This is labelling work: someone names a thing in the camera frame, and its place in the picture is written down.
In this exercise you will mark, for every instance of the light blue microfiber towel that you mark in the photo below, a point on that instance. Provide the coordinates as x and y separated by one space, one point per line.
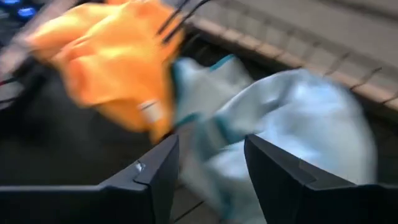
295 105
211 87

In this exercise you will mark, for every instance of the black table mat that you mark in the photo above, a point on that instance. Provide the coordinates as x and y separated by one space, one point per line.
62 149

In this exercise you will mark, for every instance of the orange microfiber towel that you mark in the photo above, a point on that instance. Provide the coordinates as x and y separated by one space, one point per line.
109 77
93 18

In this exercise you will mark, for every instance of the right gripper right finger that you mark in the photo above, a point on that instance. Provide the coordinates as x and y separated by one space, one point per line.
311 205

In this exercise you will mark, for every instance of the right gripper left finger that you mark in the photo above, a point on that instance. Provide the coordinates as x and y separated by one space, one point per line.
77 205

